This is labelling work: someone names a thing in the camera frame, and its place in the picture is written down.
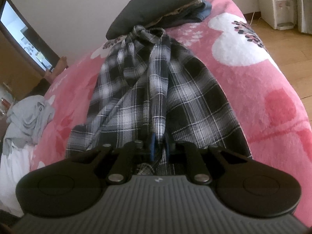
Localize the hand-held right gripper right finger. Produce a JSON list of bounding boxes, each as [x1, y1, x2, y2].
[[164, 136, 251, 184]]

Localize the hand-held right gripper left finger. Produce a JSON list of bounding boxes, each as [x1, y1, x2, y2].
[[79, 134, 156, 184]]

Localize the black white plaid shirt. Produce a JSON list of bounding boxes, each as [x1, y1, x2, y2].
[[65, 25, 253, 176]]

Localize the pink floral blanket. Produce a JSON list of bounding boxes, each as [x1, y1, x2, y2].
[[29, 0, 312, 173]]

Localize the brown folded garment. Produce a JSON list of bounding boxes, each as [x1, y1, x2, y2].
[[146, 2, 203, 27]]

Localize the white garment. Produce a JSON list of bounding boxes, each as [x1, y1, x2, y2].
[[0, 143, 37, 216]]

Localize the folded blue jeans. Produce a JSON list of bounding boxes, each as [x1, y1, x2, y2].
[[171, 0, 212, 28]]

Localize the dark grey folded garment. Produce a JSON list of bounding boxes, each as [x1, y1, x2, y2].
[[106, 0, 209, 40]]

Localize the wooden door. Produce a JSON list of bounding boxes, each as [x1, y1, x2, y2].
[[0, 28, 45, 100]]

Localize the white water dispenser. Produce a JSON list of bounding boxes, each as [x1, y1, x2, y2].
[[255, 0, 295, 30]]

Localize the beige curtain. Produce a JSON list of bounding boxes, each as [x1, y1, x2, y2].
[[294, 0, 312, 34]]

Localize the dark door frame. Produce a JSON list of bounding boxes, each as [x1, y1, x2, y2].
[[0, 0, 60, 75]]

